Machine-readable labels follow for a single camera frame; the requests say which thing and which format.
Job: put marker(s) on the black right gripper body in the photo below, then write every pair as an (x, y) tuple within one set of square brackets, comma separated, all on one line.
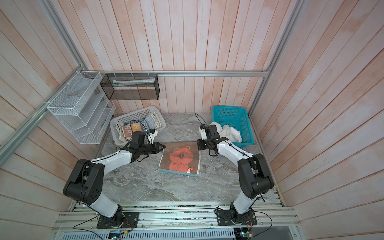
[(204, 144)]

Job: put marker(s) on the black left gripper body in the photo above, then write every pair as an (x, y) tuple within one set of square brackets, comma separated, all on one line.
[(149, 148)]

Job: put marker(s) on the blue and cream towel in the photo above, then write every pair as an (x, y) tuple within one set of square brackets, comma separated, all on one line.
[(120, 129)]

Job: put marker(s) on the multicolour lettered towel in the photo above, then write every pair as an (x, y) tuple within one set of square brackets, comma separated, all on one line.
[(152, 121)]

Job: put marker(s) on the red and white towel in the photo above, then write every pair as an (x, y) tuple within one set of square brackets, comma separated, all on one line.
[(181, 158)]

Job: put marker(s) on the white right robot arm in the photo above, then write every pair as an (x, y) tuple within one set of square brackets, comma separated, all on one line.
[(254, 174)]

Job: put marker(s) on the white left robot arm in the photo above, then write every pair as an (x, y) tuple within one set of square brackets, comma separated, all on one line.
[(85, 183)]

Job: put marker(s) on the white towel in basket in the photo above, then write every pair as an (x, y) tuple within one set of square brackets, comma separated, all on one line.
[(228, 132)]

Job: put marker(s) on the white plastic laundry basket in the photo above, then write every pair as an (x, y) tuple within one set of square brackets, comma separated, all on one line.
[(132, 117)]

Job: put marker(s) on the teal plastic basket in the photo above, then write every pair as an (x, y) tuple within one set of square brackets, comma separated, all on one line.
[(237, 118)]

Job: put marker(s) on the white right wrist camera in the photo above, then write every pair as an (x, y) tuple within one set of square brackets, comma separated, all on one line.
[(203, 133)]

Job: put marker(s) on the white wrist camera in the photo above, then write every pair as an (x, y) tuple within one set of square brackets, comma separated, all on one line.
[(203, 133), (151, 133)]

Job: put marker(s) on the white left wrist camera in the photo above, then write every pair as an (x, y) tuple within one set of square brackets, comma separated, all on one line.
[(151, 133)]

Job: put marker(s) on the black mesh wall basket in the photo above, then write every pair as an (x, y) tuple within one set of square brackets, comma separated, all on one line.
[(131, 86)]

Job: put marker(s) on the white wire mesh shelf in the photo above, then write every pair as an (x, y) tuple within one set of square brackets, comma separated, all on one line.
[(82, 109)]

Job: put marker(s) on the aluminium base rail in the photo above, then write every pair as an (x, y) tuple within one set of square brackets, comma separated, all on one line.
[(179, 215)]

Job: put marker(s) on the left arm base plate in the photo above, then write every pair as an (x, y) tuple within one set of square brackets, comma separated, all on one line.
[(120, 219)]

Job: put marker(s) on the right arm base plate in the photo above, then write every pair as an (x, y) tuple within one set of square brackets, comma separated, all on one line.
[(232, 218)]

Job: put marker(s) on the aluminium wall rail back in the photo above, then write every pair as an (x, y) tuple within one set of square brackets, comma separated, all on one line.
[(193, 73)]

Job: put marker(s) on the aluminium wall rail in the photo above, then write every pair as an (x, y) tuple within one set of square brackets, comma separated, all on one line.
[(193, 73), (21, 134)]

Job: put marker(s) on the aluminium wall rail left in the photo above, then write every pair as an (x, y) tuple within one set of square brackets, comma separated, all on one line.
[(21, 134)]

